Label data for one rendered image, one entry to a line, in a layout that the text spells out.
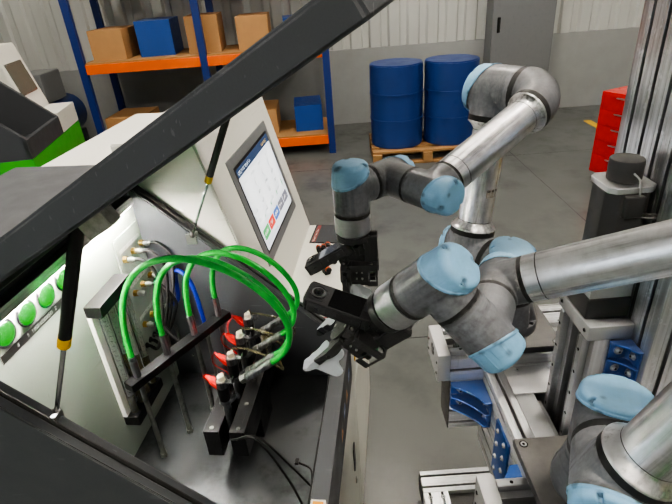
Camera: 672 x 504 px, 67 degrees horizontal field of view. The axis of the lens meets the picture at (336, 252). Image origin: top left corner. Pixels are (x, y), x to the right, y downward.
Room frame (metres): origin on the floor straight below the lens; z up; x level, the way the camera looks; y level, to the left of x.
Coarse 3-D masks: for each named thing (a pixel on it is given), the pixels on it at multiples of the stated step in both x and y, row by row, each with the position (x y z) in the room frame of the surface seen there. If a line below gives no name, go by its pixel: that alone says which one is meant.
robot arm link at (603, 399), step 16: (592, 384) 0.62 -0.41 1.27; (608, 384) 0.61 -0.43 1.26; (624, 384) 0.61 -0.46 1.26; (576, 400) 0.62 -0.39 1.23; (592, 400) 0.58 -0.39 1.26; (608, 400) 0.58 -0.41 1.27; (624, 400) 0.57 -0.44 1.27; (640, 400) 0.57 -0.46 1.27; (576, 416) 0.59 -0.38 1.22; (592, 416) 0.57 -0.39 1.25; (608, 416) 0.55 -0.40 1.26; (624, 416) 0.54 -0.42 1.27; (576, 432) 0.56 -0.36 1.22
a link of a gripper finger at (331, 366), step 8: (328, 344) 0.66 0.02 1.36; (320, 352) 0.66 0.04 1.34; (304, 360) 0.69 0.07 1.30; (312, 360) 0.66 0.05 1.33; (328, 360) 0.66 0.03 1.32; (336, 360) 0.66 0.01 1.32; (304, 368) 0.68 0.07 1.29; (312, 368) 0.66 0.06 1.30; (320, 368) 0.67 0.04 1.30; (328, 368) 0.66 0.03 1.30; (336, 368) 0.66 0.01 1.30
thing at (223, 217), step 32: (192, 160) 1.25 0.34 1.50; (224, 160) 1.38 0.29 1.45; (160, 192) 1.26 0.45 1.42; (192, 192) 1.25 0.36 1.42; (224, 192) 1.30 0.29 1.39; (224, 224) 1.24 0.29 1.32; (288, 224) 1.68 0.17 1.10; (256, 256) 1.31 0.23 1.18; (288, 256) 1.55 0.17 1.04; (288, 288) 1.44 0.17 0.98
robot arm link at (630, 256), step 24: (600, 240) 0.62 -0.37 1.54; (624, 240) 0.60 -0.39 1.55; (648, 240) 0.58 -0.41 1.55; (480, 264) 0.71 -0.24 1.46; (504, 264) 0.67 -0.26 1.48; (528, 264) 0.65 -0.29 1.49; (552, 264) 0.63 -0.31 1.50; (576, 264) 0.61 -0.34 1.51; (600, 264) 0.59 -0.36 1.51; (624, 264) 0.58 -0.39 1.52; (648, 264) 0.56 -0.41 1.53; (528, 288) 0.63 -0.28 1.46; (552, 288) 0.61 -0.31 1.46; (576, 288) 0.60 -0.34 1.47; (600, 288) 0.60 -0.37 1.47
